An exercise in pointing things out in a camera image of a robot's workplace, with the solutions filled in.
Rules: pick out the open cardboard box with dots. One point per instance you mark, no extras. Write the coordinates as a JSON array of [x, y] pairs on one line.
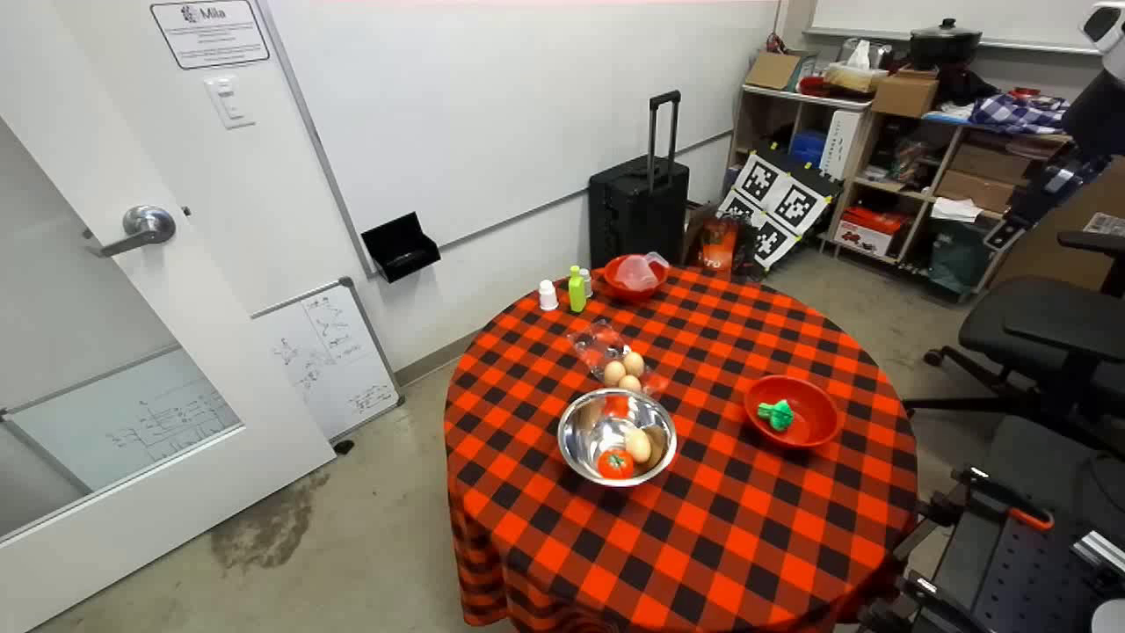
[[775, 71]]

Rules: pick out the green toy broccoli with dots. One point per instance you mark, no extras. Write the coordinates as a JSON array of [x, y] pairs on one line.
[[775, 417]]

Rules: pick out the black whiteboard eraser holder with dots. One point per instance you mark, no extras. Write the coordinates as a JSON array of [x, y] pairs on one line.
[[400, 246]]

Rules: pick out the black office chair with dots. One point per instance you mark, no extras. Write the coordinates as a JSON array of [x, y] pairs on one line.
[[1043, 320]]

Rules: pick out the whiteboard above shelf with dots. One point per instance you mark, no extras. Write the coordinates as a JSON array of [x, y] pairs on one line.
[[935, 18]]

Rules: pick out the clear plastic egg bag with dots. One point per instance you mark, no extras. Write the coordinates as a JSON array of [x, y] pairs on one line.
[[590, 344]]

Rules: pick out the green plastic bottle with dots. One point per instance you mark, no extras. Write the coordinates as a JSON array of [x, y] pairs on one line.
[[577, 288]]

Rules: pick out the shiny steel bowl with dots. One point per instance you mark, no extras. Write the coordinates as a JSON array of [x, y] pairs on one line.
[[580, 450]]

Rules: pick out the crumpled clear plastic wrap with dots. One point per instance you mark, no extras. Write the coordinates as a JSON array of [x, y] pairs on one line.
[[638, 273]]

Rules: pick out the red black checkered tablecloth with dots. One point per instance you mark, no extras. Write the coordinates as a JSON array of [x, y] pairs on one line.
[[725, 527]]

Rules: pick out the small white bottle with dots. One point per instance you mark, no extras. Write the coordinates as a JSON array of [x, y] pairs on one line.
[[547, 297]]

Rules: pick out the red toy tomato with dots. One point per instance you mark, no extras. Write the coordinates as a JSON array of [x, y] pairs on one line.
[[615, 464]]

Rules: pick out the orange black bag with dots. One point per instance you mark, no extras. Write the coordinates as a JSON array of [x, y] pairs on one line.
[[718, 246]]

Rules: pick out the white door with window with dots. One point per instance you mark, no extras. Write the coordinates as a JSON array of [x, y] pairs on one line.
[[221, 351]]

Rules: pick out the beige egg in bag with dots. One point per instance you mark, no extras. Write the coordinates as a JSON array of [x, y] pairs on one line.
[[635, 359], [611, 370], [629, 384]]

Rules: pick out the large wall whiteboard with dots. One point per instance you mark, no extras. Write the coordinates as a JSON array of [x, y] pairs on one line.
[[492, 106]]

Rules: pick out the white light switch plate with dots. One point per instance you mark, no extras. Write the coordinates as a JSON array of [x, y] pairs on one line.
[[229, 103]]

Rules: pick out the red white storage box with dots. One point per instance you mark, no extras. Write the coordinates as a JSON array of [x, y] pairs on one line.
[[869, 233]]

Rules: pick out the black cooking pot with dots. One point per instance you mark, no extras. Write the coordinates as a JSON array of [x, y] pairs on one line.
[[941, 48]]

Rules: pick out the red bowl with plastic wrap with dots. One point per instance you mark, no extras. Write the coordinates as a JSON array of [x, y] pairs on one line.
[[625, 293]]

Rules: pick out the black rolling suitcase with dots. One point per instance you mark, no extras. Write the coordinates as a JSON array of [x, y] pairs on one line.
[[638, 216]]

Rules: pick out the dark green bag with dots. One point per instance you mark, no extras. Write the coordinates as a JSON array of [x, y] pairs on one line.
[[959, 262]]

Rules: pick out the brown cardboard box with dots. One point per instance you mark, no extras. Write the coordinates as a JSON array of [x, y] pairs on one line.
[[905, 92]]

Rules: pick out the black wheeled cart frame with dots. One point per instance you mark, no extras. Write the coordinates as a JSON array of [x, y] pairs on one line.
[[1005, 562]]

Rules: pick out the wooden storage shelf unit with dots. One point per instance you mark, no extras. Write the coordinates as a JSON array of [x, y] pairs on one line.
[[907, 188]]

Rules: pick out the small leaning whiteboard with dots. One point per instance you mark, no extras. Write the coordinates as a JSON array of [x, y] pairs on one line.
[[334, 357]]

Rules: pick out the white paper wall sign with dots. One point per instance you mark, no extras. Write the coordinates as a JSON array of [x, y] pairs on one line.
[[210, 34]]

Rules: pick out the beige egg in steel bowl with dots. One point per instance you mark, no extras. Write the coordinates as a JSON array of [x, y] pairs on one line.
[[638, 444]]

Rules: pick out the black white fiducial tag board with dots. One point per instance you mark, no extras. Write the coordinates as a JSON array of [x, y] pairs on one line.
[[778, 205]]

